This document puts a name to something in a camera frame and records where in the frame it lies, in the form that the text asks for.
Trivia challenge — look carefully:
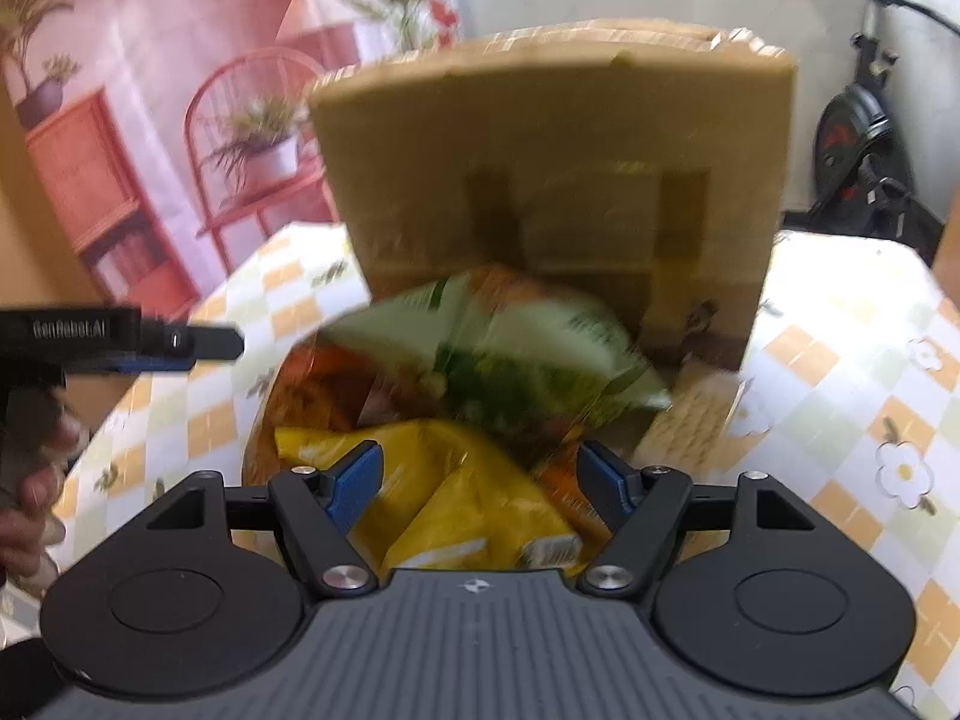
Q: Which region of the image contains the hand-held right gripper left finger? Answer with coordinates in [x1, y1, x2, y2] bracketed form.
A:
[146, 441, 385, 601]

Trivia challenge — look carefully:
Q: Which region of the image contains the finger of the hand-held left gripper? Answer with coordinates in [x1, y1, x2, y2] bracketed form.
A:
[64, 321, 245, 374]

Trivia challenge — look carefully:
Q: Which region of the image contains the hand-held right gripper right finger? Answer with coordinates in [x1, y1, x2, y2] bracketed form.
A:
[576, 441, 817, 601]

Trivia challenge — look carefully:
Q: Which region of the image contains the yellow snack bag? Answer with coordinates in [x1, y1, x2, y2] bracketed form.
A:
[274, 420, 593, 578]

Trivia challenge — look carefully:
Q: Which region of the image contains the orange snack bag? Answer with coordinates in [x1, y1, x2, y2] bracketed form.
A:
[244, 345, 380, 485]

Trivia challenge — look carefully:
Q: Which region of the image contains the green snack bag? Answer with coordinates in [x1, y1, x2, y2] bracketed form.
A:
[322, 270, 672, 458]

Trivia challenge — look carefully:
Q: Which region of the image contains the brown cardboard box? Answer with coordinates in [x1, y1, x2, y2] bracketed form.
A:
[309, 19, 797, 376]

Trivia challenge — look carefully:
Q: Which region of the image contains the person's left hand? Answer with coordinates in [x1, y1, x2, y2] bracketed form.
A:
[0, 382, 87, 593]

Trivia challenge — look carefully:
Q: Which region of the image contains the black exercise bike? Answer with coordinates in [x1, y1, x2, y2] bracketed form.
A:
[780, 0, 947, 263]

